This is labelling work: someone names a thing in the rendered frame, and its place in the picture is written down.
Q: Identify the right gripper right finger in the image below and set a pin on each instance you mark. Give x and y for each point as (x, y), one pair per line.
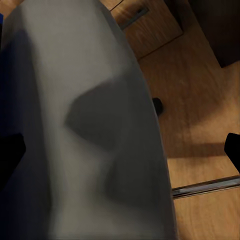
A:
(232, 149)

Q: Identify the cabinet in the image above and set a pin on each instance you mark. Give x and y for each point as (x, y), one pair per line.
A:
(220, 23)
(147, 24)

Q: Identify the swivel chair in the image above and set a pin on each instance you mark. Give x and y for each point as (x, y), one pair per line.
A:
(95, 166)

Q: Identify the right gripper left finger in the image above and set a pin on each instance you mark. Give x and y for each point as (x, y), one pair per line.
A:
(12, 149)

